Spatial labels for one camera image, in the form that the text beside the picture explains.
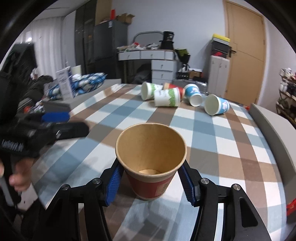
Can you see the blue cup left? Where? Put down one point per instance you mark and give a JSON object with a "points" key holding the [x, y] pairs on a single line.
{"points": [[193, 95]]}

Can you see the green white cup rear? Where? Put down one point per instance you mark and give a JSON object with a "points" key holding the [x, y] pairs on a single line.
{"points": [[148, 89]]}

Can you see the wooden door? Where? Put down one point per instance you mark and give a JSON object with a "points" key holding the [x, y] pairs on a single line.
{"points": [[246, 31]]}

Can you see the checkered plaid blanket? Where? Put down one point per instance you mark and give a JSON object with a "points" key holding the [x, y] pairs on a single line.
{"points": [[226, 149]]}

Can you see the red kraft paper cup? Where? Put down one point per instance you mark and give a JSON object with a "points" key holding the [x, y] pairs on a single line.
{"points": [[150, 159]]}

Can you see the white drawer desk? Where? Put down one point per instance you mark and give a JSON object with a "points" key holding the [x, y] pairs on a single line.
{"points": [[164, 63]]}

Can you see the green white cup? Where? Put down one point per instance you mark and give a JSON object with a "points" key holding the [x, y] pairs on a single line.
{"points": [[167, 98], [148, 89]]}

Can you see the white milk carton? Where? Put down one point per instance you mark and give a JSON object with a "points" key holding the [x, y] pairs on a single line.
{"points": [[64, 79]]}

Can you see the black hat box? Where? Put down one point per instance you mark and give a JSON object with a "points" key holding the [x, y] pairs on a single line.
{"points": [[167, 41]]}

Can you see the blue cup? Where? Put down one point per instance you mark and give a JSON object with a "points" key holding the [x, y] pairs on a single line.
{"points": [[215, 105], [193, 95]]}

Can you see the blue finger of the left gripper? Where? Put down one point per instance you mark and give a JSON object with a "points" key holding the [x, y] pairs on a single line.
{"points": [[55, 117], [63, 131]]}

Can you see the green white cup front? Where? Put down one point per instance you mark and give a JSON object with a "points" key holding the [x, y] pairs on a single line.
{"points": [[167, 98]]}

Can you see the person's left hand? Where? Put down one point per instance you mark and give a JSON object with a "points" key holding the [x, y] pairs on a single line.
{"points": [[20, 180]]}

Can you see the black flower bouquet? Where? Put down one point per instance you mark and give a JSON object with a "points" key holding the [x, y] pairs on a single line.
{"points": [[183, 56]]}

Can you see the blue cup right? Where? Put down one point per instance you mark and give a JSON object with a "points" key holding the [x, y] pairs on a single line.
{"points": [[215, 105]]}

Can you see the wooden shoe rack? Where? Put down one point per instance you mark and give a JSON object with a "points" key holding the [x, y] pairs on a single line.
{"points": [[285, 105]]}

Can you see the blue plaid folded bedding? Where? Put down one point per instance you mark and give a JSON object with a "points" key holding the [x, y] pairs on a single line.
{"points": [[80, 85]]}

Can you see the white narrow cabinet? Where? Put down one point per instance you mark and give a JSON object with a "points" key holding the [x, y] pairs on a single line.
{"points": [[218, 75]]}

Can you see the dark grey refrigerator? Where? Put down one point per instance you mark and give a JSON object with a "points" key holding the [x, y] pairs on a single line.
{"points": [[108, 36]]}

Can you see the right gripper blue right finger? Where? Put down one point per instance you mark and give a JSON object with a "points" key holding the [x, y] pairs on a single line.
{"points": [[241, 221]]}

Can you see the silver suitcase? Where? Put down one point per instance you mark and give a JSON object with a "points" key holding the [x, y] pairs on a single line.
{"points": [[203, 87]]}

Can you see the stacked shoe boxes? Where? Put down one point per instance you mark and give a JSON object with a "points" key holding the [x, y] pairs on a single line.
{"points": [[220, 46]]}

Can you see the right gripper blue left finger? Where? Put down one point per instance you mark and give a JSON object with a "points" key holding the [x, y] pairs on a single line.
{"points": [[95, 195]]}

